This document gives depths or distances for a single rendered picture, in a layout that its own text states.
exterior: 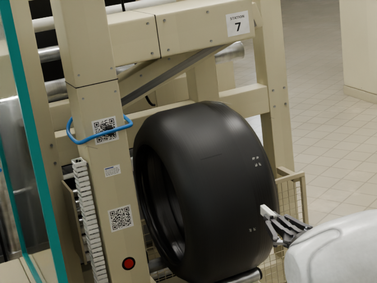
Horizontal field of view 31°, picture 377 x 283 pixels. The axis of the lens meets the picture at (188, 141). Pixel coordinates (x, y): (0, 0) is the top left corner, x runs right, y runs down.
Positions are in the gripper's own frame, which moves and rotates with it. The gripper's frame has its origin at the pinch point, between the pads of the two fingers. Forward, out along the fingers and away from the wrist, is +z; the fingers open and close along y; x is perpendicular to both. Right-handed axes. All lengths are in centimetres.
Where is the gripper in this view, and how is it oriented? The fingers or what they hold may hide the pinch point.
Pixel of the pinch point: (268, 214)
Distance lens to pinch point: 196.7
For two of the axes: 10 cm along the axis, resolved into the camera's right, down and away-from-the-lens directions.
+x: 0.7, 9.0, 4.4
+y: -9.0, 2.4, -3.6
